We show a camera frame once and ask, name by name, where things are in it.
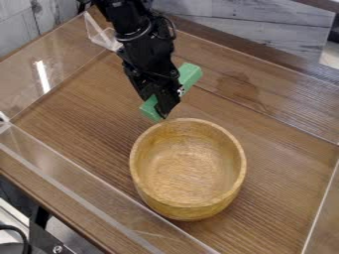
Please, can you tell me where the green rectangular block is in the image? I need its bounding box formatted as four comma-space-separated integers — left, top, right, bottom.
138, 63, 203, 122

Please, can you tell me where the clear acrylic tray wall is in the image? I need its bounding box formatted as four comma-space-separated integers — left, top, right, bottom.
0, 18, 339, 254

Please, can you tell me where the black cable under table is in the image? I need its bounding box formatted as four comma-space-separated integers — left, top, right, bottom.
0, 224, 32, 254

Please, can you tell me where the brown wooden bowl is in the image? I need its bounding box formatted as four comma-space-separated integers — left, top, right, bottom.
129, 118, 248, 221

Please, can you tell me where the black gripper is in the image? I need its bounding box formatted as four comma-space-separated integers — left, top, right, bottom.
114, 29, 181, 119

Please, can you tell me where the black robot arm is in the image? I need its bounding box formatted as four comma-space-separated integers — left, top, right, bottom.
92, 0, 180, 118

